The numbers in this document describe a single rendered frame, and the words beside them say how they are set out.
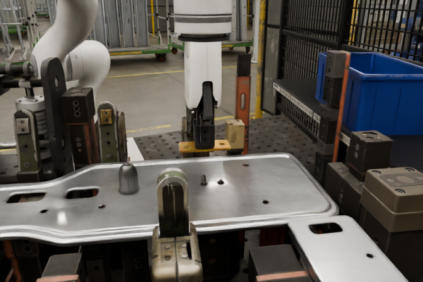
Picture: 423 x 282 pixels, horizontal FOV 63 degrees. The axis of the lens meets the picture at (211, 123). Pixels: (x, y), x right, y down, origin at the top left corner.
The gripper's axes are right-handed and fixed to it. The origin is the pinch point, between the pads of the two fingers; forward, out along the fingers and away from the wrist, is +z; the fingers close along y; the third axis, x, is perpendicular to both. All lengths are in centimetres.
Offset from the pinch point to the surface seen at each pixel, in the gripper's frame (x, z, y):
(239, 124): 8.4, 3.0, -11.0
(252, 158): 10.8, 9.5, -8.7
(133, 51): -67, 83, -686
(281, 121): 53, 40, -110
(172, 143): -4, 40, -89
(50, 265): -21.1, 10.5, 15.6
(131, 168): -12.0, 5.2, 0.8
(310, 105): 32.9, 6.5, -32.6
